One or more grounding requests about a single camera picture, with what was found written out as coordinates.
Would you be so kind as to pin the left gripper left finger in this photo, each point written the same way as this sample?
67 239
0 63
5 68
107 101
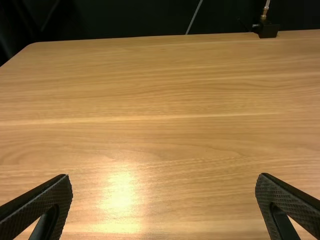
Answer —
25 215

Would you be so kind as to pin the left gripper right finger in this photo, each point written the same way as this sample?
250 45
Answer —
295 205

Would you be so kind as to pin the black clamp stand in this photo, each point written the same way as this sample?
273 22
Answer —
268 30

